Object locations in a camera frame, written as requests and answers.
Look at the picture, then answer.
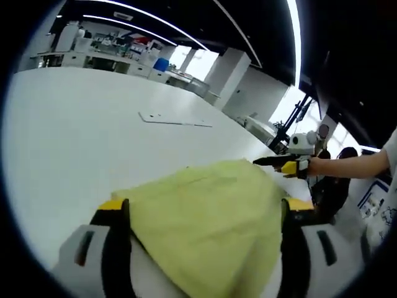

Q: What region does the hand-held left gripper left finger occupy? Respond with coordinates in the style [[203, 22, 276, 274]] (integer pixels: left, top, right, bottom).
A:
[[51, 198, 137, 298]]

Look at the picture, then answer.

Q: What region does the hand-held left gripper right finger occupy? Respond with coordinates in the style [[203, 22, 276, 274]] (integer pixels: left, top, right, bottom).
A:
[[279, 198, 373, 298]]

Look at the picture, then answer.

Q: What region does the yellow garment with dark sleeves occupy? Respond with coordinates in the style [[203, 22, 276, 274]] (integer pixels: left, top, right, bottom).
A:
[[110, 158, 288, 298]]

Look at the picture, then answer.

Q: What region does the white template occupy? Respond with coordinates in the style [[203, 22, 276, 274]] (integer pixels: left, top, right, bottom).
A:
[[138, 111, 213, 128]]

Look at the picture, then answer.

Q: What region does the dark hanging screen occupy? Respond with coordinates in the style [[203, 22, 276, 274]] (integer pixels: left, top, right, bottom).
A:
[[299, 51, 330, 119]]

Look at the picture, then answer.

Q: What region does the person's white printed shirt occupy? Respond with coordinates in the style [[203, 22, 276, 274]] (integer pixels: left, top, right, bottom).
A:
[[356, 126, 397, 258]]

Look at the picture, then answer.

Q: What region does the white square pillar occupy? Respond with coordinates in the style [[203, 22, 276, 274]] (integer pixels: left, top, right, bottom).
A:
[[204, 46, 252, 110]]

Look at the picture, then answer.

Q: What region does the ceiling light strip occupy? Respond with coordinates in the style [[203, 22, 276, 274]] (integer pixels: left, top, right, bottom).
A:
[[77, 0, 215, 52], [83, 14, 207, 50], [287, 0, 303, 91]]

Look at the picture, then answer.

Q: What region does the bright window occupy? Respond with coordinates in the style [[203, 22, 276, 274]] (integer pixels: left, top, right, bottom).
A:
[[169, 46, 223, 84]]

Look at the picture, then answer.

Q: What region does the blue container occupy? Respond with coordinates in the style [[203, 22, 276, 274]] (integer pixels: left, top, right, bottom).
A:
[[154, 57, 170, 73]]

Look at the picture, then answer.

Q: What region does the row of white workbenches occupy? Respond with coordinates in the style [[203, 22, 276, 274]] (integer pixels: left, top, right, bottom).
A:
[[30, 49, 218, 103]]

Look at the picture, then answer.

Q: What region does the white tall cabinet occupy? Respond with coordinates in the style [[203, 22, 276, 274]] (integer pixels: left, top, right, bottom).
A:
[[55, 20, 80, 52]]

